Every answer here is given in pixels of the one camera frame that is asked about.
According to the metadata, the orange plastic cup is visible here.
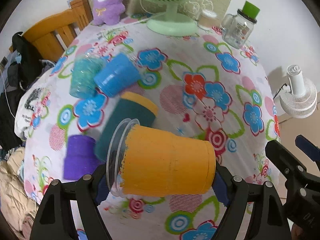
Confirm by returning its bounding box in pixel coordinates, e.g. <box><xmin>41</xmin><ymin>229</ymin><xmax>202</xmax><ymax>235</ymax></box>
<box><xmin>106</xmin><ymin>124</ymin><xmax>216</xmax><ymax>197</ymax></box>

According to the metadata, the purple plastic cup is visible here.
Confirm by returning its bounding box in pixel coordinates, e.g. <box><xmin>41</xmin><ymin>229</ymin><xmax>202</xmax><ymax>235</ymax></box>
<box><xmin>63</xmin><ymin>134</ymin><xmax>102</xmax><ymax>181</ymax></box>

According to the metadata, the turquoise glitter plastic cup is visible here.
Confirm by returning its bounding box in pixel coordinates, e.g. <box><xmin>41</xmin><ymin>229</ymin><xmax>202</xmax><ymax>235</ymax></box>
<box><xmin>69</xmin><ymin>54</ymin><xmax>105</xmax><ymax>99</ymax></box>

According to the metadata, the green cup on jar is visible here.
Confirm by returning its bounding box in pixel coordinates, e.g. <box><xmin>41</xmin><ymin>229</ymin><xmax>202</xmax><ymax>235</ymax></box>
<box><xmin>242</xmin><ymin>1</ymin><xmax>260</xmax><ymax>19</ymax></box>

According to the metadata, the blue plastic cup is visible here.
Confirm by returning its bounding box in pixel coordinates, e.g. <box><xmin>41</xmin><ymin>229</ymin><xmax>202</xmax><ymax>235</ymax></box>
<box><xmin>93</xmin><ymin>53</ymin><xmax>141</xmax><ymax>98</ymax></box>

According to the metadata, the beige crumpled cloth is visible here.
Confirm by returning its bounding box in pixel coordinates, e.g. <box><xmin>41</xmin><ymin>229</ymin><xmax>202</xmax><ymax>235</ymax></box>
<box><xmin>1</xmin><ymin>147</ymin><xmax>38</xmax><ymax>239</ymax></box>

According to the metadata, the white floor fan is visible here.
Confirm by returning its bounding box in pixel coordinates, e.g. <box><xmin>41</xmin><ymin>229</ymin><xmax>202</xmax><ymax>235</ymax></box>
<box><xmin>279</xmin><ymin>64</ymin><xmax>317</xmax><ymax>119</ymax></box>

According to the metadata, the white printed bag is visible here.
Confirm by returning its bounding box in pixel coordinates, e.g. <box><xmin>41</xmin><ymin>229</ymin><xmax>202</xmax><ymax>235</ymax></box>
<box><xmin>14</xmin><ymin>87</ymin><xmax>50</xmax><ymax>140</ymax></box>

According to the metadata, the teal tumbler yellow rim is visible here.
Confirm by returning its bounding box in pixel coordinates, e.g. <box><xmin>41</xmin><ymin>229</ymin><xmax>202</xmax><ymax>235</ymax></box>
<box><xmin>94</xmin><ymin>92</ymin><xmax>158</xmax><ymax>161</ymax></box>

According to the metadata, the glass mason jar mug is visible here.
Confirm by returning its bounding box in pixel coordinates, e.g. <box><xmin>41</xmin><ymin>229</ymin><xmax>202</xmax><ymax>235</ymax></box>
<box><xmin>221</xmin><ymin>9</ymin><xmax>257</xmax><ymax>49</ymax></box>

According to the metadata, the floral tablecloth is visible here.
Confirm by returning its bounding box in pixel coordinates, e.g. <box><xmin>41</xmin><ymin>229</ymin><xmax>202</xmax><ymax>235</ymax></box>
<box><xmin>24</xmin><ymin>18</ymin><xmax>280</xmax><ymax>239</ymax></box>

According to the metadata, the black clothing pile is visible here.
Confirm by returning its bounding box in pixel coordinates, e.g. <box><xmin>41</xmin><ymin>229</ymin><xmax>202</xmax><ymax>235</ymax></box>
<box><xmin>1</xmin><ymin>31</ymin><xmax>55</xmax><ymax>151</ymax></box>

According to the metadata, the cotton swab container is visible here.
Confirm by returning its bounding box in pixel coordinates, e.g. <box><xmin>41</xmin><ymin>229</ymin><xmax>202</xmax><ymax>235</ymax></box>
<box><xmin>197</xmin><ymin>9</ymin><xmax>218</xmax><ymax>30</ymax></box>

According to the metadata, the wooden chair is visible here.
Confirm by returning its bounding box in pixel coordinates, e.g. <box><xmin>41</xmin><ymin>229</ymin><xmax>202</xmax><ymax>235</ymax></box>
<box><xmin>23</xmin><ymin>0</ymin><xmax>93</xmax><ymax>62</ymax></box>

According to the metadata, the purple plush toy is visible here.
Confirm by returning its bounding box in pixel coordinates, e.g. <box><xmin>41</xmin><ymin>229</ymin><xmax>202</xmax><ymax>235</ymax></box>
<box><xmin>92</xmin><ymin>0</ymin><xmax>125</xmax><ymax>25</ymax></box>

